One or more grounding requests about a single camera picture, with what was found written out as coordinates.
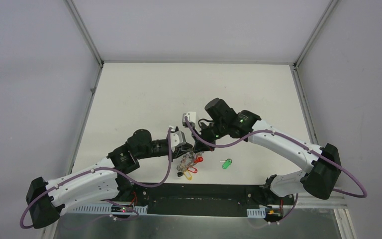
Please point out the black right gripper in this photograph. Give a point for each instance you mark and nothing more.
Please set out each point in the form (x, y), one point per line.
(200, 146)

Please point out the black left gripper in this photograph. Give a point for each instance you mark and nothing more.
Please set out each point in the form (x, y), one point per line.
(184, 146)

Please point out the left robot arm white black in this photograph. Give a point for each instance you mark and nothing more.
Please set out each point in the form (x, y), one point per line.
(107, 179)

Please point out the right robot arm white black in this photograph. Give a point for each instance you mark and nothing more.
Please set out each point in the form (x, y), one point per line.
(318, 173)

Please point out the red outlined key tag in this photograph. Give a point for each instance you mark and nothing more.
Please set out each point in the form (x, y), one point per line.
(192, 170)

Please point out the yellow key tag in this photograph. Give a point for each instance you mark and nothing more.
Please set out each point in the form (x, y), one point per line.
(187, 175)

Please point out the green tagged key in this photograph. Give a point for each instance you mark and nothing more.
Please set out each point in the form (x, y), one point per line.
(226, 163)

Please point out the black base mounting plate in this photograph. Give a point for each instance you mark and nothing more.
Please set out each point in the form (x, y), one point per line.
(213, 200)

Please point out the left electronics board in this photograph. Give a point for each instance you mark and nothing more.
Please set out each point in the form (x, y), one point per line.
(121, 209)

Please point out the electronics board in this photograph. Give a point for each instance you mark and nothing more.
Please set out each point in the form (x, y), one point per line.
(273, 215)
(121, 209)

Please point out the right electronics board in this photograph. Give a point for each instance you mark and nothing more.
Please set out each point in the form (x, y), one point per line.
(273, 215)

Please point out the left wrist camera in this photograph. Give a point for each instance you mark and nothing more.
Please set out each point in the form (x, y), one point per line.
(177, 138)

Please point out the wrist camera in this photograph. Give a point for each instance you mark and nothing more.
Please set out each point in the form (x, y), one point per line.
(191, 117)
(177, 138)

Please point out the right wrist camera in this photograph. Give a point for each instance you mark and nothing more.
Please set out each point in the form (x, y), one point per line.
(191, 117)

